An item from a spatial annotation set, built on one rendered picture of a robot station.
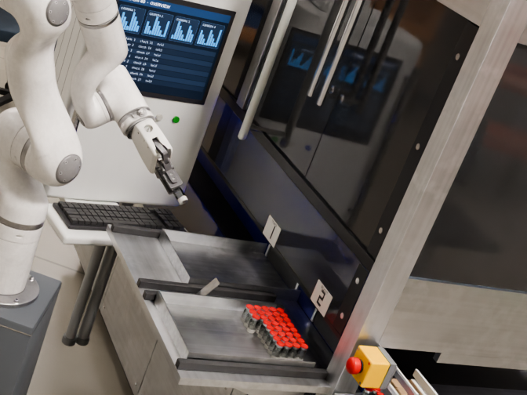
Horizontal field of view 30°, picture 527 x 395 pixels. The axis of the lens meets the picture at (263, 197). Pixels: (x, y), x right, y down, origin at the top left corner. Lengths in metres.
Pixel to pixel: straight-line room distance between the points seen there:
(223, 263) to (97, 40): 0.88
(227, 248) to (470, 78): 1.04
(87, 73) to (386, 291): 0.84
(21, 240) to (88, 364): 1.56
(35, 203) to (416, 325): 0.94
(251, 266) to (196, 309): 0.37
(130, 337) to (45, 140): 1.60
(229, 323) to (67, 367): 1.33
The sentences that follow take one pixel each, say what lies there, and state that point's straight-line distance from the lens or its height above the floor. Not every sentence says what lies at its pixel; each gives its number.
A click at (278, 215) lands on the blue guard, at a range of 2.73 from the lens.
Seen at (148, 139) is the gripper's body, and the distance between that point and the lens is 2.25.
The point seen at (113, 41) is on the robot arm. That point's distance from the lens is 2.18.
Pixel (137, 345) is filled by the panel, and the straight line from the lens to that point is 3.55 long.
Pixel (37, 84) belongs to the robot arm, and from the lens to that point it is 2.08.
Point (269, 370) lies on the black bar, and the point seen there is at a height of 0.90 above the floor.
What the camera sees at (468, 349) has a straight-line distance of 2.56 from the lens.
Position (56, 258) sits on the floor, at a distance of 4.42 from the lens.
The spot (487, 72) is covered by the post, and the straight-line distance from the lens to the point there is 2.15.
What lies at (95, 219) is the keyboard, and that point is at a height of 0.83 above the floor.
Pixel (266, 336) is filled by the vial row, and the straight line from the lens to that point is 2.46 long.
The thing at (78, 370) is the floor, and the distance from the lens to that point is 3.74.
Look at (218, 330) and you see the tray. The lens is 2.46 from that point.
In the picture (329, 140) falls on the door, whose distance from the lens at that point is 2.58.
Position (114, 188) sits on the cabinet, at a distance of 3.09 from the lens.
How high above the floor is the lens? 2.07
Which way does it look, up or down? 21 degrees down
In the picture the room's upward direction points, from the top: 21 degrees clockwise
